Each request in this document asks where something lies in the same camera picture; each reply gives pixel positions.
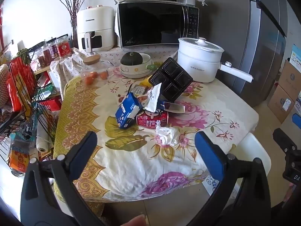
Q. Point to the red cherry tomato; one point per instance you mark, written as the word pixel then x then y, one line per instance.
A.
pixel 89 80
pixel 103 75
pixel 94 74

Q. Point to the red box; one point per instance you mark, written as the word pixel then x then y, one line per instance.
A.
pixel 50 104

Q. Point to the dark green pumpkin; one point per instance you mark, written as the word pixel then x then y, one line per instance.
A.
pixel 131 58

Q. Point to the white paper with blue print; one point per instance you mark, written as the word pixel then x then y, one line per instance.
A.
pixel 210 184

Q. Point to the grey refrigerator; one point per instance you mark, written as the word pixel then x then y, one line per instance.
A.
pixel 263 51

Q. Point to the yellow foil snack packet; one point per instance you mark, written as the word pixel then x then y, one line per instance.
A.
pixel 145 82

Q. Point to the red label jar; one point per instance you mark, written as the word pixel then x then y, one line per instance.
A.
pixel 64 48

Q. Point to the blue milk carton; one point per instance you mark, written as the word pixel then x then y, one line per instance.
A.
pixel 127 113

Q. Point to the white plate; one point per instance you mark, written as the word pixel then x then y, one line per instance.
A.
pixel 134 76

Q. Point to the person's right hand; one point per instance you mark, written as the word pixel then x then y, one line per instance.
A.
pixel 292 191

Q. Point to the blue and white poster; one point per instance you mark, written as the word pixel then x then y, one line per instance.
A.
pixel 295 56

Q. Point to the crumpled white tissue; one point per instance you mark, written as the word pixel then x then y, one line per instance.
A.
pixel 165 134

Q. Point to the dried dark branches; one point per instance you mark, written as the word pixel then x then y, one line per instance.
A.
pixel 74 0

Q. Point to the black plastic compartment tray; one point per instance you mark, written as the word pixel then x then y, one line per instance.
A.
pixel 174 75

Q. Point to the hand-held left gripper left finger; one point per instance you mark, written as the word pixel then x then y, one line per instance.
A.
pixel 82 148

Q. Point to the black microwave oven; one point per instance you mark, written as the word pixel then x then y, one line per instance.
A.
pixel 150 23

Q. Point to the tall glass vase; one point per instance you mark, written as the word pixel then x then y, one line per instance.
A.
pixel 74 33

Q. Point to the red drink can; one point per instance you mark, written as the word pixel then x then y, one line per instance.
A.
pixel 152 121

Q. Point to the white electric cooking pot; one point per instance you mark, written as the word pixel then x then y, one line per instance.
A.
pixel 199 61

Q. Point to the crumpled white wrapper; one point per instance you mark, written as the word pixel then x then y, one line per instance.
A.
pixel 152 98

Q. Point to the person's left hand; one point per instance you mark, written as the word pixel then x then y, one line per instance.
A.
pixel 135 221

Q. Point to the white ceramic bowl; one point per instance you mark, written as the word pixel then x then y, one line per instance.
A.
pixel 144 62

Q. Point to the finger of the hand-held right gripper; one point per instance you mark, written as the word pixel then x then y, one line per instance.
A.
pixel 283 137
pixel 297 121

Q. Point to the orange snack packet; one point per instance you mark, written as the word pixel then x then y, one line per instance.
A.
pixel 18 161

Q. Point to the glass jar with cork lid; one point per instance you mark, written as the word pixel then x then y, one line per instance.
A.
pixel 94 66

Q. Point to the red packets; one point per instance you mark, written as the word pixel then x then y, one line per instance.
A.
pixel 21 84

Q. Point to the woven basket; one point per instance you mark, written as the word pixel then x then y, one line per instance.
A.
pixel 4 84

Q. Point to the white air fryer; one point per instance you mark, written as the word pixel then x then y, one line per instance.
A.
pixel 94 23

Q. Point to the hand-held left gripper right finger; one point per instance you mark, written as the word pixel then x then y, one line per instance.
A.
pixel 209 155

